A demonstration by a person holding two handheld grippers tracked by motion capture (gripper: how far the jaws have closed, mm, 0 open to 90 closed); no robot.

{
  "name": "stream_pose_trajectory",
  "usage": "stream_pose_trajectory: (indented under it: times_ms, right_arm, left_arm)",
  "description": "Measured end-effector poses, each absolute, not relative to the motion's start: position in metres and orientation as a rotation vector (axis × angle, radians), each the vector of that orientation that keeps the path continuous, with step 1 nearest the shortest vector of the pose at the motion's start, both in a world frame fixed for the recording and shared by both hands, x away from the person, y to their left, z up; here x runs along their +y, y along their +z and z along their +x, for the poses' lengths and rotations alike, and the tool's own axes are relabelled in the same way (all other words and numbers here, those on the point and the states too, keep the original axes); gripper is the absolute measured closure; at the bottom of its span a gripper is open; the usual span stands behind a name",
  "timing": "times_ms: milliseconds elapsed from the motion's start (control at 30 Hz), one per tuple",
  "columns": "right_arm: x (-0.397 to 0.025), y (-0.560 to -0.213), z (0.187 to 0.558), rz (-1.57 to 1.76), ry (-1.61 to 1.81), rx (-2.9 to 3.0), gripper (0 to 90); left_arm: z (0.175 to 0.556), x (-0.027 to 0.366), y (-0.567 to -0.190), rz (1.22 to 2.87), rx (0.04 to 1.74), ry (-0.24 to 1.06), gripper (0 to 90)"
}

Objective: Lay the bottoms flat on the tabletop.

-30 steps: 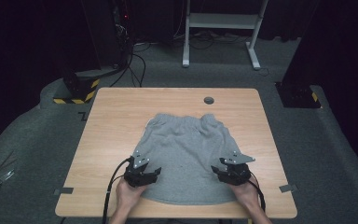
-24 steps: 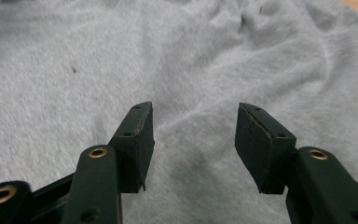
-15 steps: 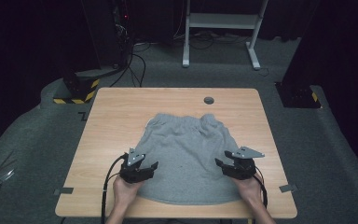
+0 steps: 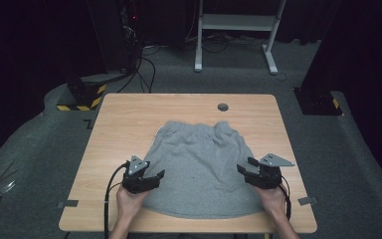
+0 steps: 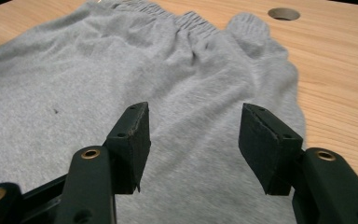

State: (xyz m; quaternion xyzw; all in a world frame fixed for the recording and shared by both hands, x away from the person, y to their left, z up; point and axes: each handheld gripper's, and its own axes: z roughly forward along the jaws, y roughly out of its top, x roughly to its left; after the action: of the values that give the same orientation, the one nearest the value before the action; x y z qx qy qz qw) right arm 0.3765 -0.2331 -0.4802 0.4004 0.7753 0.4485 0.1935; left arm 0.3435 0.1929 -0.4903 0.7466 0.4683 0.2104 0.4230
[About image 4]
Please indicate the grey shorts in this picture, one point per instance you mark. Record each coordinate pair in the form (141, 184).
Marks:
(199, 159)

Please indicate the grey tape strip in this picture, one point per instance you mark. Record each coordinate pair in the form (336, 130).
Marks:
(68, 203)
(307, 200)

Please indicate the person's right hand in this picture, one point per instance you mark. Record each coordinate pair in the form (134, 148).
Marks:
(273, 200)

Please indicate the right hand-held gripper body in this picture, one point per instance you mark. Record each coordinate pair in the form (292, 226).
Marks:
(268, 176)

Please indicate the person's left hand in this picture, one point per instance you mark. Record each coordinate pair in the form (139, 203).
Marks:
(131, 202)

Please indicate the white metal stand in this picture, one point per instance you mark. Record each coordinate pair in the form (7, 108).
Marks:
(238, 22)

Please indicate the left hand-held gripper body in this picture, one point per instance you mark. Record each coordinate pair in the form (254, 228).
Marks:
(136, 181)

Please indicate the grey round table grommet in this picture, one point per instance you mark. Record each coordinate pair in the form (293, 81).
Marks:
(223, 107)

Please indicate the dark equipment rack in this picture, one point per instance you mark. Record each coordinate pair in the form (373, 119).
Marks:
(129, 33)

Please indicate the black stand base, yellow stripes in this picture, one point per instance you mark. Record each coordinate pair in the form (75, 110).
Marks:
(86, 91)

